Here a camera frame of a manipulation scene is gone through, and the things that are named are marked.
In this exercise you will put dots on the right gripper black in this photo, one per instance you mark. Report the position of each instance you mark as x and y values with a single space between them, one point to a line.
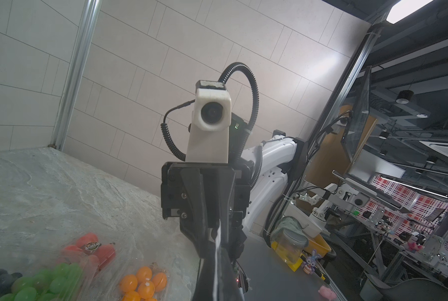
204 195

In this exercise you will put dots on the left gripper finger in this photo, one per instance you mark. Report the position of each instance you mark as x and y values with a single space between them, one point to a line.
228 288

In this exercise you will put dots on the white sticker sheet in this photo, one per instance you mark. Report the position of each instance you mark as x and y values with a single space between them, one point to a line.
217 269

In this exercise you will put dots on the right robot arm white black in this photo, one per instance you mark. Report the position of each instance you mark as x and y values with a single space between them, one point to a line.
275 160

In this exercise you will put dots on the clear orange fruit box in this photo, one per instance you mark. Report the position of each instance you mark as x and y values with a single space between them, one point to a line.
143 282

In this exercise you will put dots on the yellow tray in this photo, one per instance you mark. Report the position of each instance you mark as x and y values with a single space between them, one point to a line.
317 243

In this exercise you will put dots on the clear plastic jar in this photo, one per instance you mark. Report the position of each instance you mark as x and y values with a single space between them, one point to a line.
289 245

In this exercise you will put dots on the purple bunny toy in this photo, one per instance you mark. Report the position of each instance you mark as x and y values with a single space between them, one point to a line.
311 262

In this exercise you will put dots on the pink small toy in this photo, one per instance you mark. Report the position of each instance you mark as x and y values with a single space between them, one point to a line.
327 293

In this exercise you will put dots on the round sticker on strawberries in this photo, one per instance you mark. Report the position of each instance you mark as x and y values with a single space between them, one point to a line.
91 247

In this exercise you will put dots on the clear grape box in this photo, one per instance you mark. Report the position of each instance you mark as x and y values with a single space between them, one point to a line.
30 274

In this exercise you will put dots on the cluttered workbench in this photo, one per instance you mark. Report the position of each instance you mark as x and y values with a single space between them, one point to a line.
369 204

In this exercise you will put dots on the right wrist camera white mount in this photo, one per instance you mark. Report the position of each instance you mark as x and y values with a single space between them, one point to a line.
211 118

